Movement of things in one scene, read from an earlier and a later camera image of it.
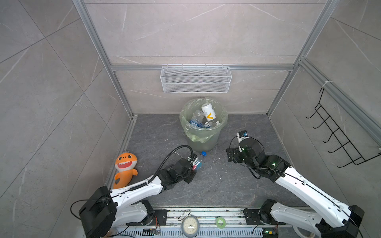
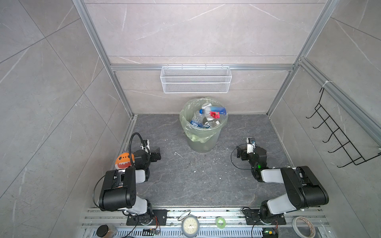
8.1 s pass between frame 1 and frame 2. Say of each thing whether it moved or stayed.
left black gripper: moved
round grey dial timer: stayed
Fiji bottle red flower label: moved
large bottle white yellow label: stayed
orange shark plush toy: stayed
